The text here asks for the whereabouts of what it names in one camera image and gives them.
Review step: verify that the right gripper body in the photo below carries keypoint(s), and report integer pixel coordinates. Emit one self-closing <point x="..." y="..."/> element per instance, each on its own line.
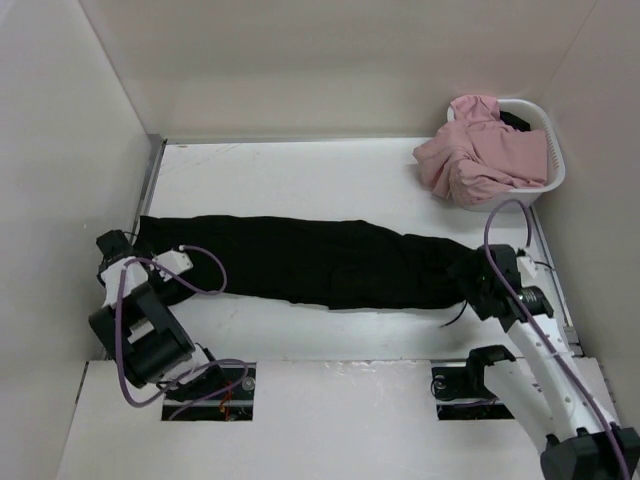
<point x="475" y="286"/>

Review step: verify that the black trousers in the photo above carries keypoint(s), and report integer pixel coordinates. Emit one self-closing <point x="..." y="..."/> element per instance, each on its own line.
<point x="342" y="265"/>

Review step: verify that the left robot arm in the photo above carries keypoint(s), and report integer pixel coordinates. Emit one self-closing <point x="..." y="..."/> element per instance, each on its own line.
<point x="137" y="328"/>

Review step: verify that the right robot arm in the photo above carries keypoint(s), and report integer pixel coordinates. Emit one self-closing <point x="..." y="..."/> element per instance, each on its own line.
<point x="573" y="433"/>

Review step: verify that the pink trousers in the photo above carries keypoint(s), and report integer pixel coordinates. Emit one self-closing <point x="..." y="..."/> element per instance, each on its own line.
<point x="477" y="156"/>

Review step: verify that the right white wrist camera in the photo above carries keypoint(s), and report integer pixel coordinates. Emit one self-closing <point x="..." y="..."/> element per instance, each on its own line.
<point x="527" y="267"/>

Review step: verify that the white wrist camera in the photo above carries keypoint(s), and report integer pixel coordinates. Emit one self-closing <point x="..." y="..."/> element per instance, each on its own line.
<point x="172" y="262"/>
<point x="527" y="267"/>

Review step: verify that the aluminium table frame rail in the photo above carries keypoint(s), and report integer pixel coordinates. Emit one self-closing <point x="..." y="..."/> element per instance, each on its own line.
<point x="131" y="190"/>

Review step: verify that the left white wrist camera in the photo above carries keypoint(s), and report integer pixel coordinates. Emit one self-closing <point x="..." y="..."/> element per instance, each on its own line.
<point x="172" y="262"/>

